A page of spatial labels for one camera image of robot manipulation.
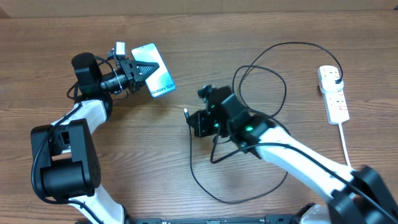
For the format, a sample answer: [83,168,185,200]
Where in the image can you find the blue Galaxy smartphone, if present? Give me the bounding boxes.
[131,43,177,98]

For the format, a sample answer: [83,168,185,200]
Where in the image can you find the black USB charging cable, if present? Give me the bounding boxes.
[183,42,344,205]

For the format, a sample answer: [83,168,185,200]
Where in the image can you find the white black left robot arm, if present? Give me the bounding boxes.
[30,52,160,223]

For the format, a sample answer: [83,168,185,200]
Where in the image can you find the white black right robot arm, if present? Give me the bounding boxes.
[184,85,397,223]

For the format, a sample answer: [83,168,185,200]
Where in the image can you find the white charger plug adapter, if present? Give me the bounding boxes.
[319,77,344,94]

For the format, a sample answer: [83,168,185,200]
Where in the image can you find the white power strip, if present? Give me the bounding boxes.
[318,65,349,124]

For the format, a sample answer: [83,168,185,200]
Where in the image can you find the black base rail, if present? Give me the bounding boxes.
[74,213,352,224]

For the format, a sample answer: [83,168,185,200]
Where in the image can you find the white power strip cord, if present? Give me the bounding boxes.
[337,122,353,170]

